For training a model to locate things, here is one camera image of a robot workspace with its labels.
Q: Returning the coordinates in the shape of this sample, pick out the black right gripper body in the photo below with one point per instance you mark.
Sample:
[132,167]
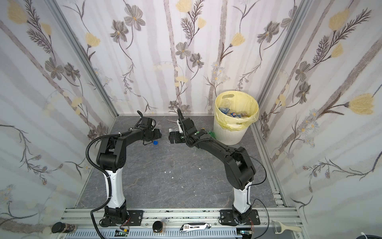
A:
[173,137]

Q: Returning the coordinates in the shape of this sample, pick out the black round knob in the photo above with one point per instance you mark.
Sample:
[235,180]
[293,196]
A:
[158,227]

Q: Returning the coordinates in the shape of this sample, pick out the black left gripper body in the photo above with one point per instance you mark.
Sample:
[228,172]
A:
[156,134]

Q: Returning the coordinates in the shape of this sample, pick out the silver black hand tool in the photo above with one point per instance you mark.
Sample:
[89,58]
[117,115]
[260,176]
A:
[191,227]

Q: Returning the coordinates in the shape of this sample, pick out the blue label bottle white cap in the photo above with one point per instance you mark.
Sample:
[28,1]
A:
[224,110]

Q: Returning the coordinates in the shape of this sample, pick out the yellow plastic bin liner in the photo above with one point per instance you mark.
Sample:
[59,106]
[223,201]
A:
[235,110]

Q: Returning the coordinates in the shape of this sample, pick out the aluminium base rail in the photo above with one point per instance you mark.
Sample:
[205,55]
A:
[260,225]

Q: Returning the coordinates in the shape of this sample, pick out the cream plastic peeler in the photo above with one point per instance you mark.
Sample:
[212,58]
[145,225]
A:
[280,228]

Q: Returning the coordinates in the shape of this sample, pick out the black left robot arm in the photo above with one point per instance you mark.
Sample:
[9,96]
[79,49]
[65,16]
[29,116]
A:
[108,154]

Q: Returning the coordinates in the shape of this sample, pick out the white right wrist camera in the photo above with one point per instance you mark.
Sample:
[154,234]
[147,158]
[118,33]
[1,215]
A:
[179,123]

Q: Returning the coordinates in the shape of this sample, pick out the white ribbed trash bin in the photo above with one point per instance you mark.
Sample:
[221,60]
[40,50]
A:
[228,137]

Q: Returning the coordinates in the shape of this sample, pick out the white slotted cable duct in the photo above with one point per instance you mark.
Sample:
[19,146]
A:
[172,233]

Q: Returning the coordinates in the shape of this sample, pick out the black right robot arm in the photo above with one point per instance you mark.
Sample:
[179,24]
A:
[239,168]

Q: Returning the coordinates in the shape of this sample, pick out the green bottle yellow cap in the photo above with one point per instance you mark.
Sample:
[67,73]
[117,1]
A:
[212,134]

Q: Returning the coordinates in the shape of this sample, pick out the black jar on rail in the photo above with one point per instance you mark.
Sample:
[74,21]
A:
[65,228]

